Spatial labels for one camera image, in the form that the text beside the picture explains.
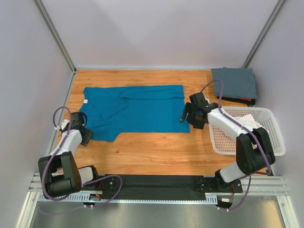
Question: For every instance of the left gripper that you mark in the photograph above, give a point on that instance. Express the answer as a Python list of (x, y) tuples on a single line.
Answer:
[(89, 134)]

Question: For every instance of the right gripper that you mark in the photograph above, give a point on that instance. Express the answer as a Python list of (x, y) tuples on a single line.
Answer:
[(188, 109)]

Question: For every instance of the blue t-shirt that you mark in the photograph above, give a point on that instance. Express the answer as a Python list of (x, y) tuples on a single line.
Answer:
[(111, 111)]

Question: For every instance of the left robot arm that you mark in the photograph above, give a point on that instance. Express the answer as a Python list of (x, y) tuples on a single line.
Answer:
[(59, 173)]

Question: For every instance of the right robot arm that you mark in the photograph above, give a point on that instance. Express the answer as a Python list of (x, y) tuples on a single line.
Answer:
[(253, 147)]

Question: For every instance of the white plastic basket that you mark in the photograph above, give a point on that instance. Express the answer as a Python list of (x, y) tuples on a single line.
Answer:
[(226, 143)]

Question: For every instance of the folded grey t-shirt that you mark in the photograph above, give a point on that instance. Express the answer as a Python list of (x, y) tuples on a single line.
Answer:
[(238, 82)]

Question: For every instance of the white t-shirt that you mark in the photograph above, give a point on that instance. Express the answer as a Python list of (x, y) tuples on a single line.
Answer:
[(249, 121)]

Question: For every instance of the folded dark red t-shirt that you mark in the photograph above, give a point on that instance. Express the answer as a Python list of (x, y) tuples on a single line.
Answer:
[(248, 102)]

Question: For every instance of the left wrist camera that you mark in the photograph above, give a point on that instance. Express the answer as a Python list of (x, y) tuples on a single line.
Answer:
[(63, 125)]

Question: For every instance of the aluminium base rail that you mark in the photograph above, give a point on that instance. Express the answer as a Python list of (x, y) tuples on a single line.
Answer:
[(226, 200)]

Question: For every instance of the left frame post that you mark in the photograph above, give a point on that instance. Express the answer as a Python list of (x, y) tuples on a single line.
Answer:
[(54, 33)]

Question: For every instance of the frame post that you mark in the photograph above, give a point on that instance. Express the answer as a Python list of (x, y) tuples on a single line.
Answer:
[(264, 31), (54, 33)]

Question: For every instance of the right frame post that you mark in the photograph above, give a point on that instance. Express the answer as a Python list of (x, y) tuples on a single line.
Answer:
[(264, 31)]

